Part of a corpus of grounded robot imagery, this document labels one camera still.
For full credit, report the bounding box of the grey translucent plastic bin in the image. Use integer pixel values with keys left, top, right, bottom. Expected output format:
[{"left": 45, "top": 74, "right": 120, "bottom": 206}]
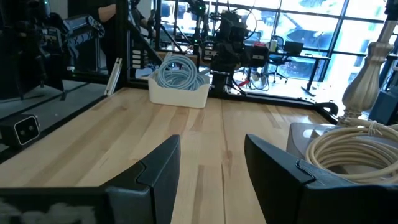
[{"left": 285, "top": 121, "right": 398, "bottom": 184}]

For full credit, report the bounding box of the black frame handle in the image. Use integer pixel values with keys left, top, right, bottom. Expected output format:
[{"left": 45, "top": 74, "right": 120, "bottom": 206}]
[{"left": 313, "top": 101, "right": 340, "bottom": 118}]

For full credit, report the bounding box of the white aluminium extrusion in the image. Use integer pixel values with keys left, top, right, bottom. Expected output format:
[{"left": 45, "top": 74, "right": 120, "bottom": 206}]
[{"left": 104, "top": 57, "right": 123, "bottom": 96}]

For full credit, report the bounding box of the black box with white labels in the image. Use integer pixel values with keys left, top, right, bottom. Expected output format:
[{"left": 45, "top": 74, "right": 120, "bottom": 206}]
[{"left": 129, "top": 46, "right": 147, "bottom": 78}]

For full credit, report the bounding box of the white plastic bin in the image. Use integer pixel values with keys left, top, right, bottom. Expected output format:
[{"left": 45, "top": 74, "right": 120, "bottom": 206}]
[{"left": 147, "top": 71, "right": 211, "bottom": 109}]

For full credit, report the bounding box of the light blue HDMI cable coil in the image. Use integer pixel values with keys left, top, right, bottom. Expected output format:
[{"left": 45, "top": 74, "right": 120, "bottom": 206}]
[
  {"left": 174, "top": 70, "right": 211, "bottom": 91},
  {"left": 156, "top": 52, "right": 200, "bottom": 91}
]

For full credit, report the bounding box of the black laptop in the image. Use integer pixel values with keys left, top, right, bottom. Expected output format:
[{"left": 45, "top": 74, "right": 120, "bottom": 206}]
[{"left": 284, "top": 40, "right": 305, "bottom": 55}]

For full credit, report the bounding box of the black office desk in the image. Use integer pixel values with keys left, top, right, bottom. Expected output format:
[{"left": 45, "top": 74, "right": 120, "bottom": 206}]
[{"left": 266, "top": 51, "right": 331, "bottom": 98}]

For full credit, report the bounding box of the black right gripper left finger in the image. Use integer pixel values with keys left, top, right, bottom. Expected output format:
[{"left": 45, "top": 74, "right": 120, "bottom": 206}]
[{"left": 0, "top": 134, "right": 182, "bottom": 224}]

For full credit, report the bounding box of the black mesh office chair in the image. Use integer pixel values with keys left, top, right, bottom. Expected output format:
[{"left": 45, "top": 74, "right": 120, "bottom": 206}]
[{"left": 267, "top": 35, "right": 290, "bottom": 84}]

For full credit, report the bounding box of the dark blue box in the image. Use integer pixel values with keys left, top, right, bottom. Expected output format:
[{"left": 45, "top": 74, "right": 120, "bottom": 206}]
[{"left": 368, "top": 88, "right": 398, "bottom": 126}]

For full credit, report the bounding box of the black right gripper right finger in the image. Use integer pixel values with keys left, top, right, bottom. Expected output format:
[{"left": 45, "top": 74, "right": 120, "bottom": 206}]
[{"left": 244, "top": 134, "right": 398, "bottom": 224}]

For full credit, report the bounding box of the cream braided HDMI cable coil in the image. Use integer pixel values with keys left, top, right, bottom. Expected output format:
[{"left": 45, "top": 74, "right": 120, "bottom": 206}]
[
  {"left": 305, "top": 124, "right": 398, "bottom": 185},
  {"left": 338, "top": 116, "right": 398, "bottom": 138}
]

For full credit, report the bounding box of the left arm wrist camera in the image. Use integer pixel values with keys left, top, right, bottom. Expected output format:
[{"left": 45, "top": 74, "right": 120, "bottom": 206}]
[{"left": 228, "top": 23, "right": 249, "bottom": 43}]

